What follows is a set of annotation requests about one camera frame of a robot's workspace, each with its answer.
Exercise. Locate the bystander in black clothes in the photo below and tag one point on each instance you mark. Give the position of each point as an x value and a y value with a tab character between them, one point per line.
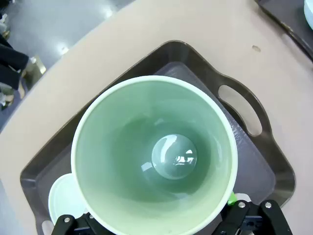
12	63

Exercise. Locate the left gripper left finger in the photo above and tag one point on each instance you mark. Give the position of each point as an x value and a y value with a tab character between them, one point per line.
71	226

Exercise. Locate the light green bowl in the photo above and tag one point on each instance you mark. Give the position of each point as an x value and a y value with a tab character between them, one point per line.
63	195

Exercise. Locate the tall light green cup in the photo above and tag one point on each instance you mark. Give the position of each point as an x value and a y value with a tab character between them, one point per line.
122	122

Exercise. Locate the light blue bowl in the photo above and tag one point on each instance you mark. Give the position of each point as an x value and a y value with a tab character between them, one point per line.
309	9

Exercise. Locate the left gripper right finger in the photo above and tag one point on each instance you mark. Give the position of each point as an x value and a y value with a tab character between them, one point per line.
259	220

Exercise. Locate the dark tray under teal cloth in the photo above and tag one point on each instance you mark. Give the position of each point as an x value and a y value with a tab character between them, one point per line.
288	14

